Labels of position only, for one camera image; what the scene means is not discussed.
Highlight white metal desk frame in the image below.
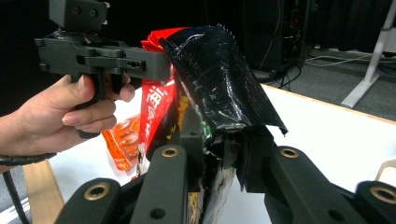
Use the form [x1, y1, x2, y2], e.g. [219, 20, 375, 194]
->
[340, 0, 396, 109]

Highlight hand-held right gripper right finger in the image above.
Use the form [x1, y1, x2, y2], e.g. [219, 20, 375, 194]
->
[237, 125, 369, 224]

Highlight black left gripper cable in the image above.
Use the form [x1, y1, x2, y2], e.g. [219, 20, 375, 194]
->
[0, 151, 58, 224]

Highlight black floor cables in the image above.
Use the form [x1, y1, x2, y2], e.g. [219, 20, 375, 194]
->
[253, 18, 312, 91]

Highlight white divided container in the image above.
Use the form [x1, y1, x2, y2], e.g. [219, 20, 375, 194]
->
[374, 158, 396, 182]

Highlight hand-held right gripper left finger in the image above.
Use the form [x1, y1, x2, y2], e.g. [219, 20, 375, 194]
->
[130, 106, 207, 224]

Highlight orange jelly cup bag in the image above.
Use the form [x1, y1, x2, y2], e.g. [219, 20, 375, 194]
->
[101, 113, 143, 172]

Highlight white floor cable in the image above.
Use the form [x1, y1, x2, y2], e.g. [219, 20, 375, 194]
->
[304, 53, 376, 68]

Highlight red and black snack packet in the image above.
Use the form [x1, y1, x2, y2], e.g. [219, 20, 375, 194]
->
[135, 23, 290, 224]

